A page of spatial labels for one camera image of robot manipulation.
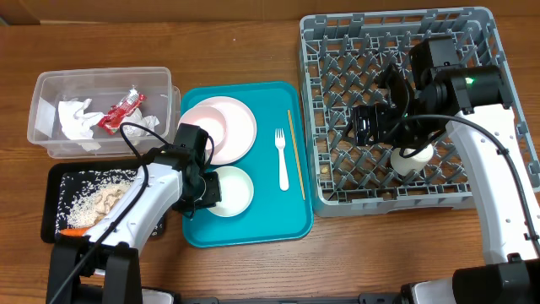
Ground grey dishwasher rack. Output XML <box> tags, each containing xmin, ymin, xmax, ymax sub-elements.
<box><xmin>298</xmin><ymin>5</ymin><xmax>540</xmax><ymax>219</ymax></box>

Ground spilled rice and peanuts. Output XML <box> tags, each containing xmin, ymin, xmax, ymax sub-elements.
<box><xmin>55</xmin><ymin>169</ymin><xmax>138</xmax><ymax>239</ymax></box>

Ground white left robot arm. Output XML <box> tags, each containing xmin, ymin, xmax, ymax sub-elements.
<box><xmin>46</xmin><ymin>123</ymin><xmax>221</xmax><ymax>304</ymax></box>

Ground teal plastic tray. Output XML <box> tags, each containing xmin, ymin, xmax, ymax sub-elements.
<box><xmin>181</xmin><ymin>81</ymin><xmax>314</xmax><ymax>247</ymax></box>

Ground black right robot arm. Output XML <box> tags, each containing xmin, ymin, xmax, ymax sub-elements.
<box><xmin>345</xmin><ymin>36</ymin><xmax>539</xmax><ymax>303</ymax></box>

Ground white plastic fork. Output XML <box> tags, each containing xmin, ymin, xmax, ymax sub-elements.
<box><xmin>275</xmin><ymin>128</ymin><xmax>289</xmax><ymax>191</ymax></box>

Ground white bowl with peanuts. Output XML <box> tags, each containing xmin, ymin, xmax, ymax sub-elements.
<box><xmin>208</xmin><ymin>166</ymin><xmax>254</xmax><ymax>218</ymax></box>

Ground white cup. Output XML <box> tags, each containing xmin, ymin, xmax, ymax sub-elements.
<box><xmin>391</xmin><ymin>144</ymin><xmax>435</xmax><ymax>176</ymax></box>

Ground wooden chopstick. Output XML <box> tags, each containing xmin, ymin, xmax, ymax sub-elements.
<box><xmin>288</xmin><ymin>110</ymin><xmax>305</xmax><ymax>200</ymax></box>

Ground black tray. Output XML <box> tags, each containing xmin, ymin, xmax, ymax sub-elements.
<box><xmin>40</xmin><ymin>160</ymin><xmax>139</xmax><ymax>243</ymax></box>

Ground orange carrot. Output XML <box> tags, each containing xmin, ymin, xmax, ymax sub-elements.
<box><xmin>60</xmin><ymin>227</ymin><xmax>89</xmax><ymax>237</ymax></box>

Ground small pink plate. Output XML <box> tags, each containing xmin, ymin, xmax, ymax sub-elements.
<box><xmin>179</xmin><ymin>106</ymin><xmax>227</xmax><ymax>145</ymax></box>

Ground large pink plate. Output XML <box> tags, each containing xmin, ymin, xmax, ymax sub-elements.
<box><xmin>196</xmin><ymin>96</ymin><xmax>257</xmax><ymax>166</ymax></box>

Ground red snack wrapper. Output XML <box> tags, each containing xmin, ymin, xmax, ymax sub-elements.
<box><xmin>97</xmin><ymin>88</ymin><xmax>147</xmax><ymax>135</ymax></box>

